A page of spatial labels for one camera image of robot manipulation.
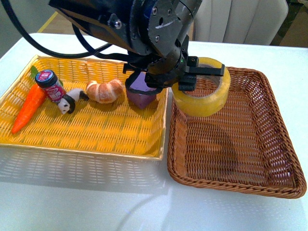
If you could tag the yellow woven basket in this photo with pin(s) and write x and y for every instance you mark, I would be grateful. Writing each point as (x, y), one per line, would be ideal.
(119, 128)

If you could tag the toy panda figurine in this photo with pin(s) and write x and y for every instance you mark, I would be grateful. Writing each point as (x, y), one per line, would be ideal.
(68, 101)

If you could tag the orange toy carrot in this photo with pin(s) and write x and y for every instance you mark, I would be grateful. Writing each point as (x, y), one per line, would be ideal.
(34, 99)

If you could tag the toy croissant bread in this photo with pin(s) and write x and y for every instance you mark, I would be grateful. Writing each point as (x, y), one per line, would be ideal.
(105, 92)

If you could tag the brown wicker basket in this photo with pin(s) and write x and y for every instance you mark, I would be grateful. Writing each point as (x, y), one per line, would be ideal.
(244, 147)

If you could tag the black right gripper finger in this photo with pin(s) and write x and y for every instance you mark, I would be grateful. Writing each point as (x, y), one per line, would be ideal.
(187, 83)

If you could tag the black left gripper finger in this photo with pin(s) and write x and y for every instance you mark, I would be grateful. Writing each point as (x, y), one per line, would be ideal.
(206, 71)

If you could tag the small dark jar red label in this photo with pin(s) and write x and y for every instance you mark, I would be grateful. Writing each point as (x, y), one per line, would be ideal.
(50, 83)

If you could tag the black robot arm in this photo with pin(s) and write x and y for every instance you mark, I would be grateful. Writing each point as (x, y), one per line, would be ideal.
(153, 32)

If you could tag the yellow clear tape roll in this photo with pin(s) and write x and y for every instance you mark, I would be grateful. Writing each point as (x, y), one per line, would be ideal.
(210, 94)

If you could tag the grey chair right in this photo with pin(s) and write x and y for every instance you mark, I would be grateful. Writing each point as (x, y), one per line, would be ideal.
(239, 21)

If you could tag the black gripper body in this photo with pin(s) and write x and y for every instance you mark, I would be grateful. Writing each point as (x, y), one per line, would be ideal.
(164, 72)

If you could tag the purple cube block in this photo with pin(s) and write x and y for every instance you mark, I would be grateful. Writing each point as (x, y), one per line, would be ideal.
(140, 100)

